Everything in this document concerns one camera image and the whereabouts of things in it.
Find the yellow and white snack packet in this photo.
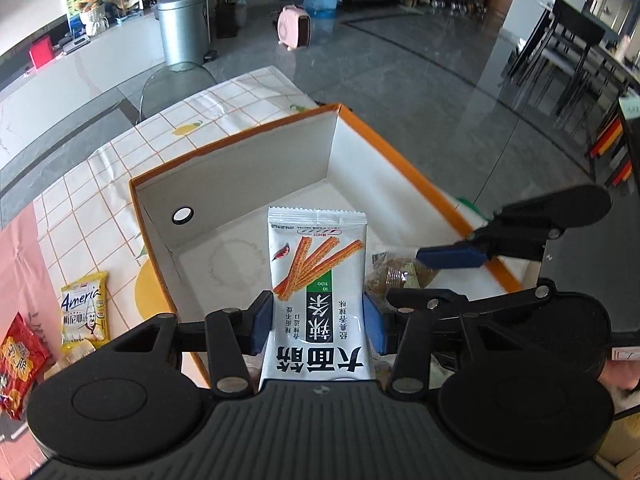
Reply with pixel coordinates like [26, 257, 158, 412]
[60, 271, 111, 351]

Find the teddy bear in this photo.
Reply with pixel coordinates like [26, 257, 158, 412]
[75, 0, 108, 36]

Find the clear packet of brown snacks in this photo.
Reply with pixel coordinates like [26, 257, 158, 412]
[365, 252, 441, 301]

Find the white marble tv console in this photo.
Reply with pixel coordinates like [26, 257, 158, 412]
[0, 10, 168, 176]

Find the red square box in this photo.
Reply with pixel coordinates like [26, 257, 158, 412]
[29, 36, 55, 68]

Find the orange cardboard box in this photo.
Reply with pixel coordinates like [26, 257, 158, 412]
[129, 103, 523, 391]

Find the silver trash can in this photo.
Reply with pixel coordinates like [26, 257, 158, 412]
[156, 0, 208, 67]

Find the black dining chair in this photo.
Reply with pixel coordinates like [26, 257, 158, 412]
[510, 0, 606, 116]

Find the pink table mat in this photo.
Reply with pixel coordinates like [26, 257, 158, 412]
[0, 205, 53, 361]

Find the red snack packet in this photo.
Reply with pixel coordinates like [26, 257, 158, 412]
[0, 311, 51, 421]

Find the pink space heater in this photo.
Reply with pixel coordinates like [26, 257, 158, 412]
[277, 4, 311, 52]

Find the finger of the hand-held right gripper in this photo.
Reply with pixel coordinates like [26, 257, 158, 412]
[417, 185, 613, 268]
[387, 280, 558, 320]

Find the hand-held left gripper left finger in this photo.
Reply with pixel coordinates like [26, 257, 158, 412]
[107, 290, 275, 395]

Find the white spicy strip packet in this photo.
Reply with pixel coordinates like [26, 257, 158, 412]
[259, 206, 377, 383]

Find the transparent chair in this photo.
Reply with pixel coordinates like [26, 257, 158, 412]
[139, 62, 218, 126]

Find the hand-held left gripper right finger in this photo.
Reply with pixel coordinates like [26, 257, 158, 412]
[364, 292, 551, 395]

